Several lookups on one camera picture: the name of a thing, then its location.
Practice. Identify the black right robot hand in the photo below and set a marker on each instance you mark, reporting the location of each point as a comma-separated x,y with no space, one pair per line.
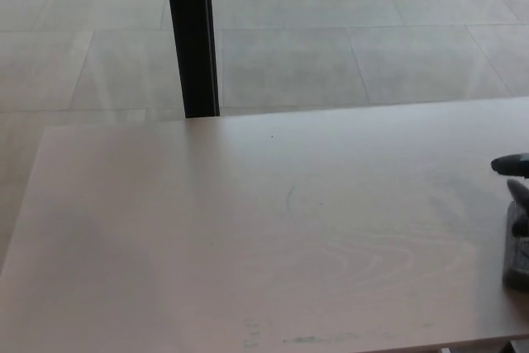
512,165

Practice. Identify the black vertical metal post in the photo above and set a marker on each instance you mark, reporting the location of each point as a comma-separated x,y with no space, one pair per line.
194,39

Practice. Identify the dark grey embossed board eraser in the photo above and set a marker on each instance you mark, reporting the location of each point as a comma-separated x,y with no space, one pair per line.
516,262

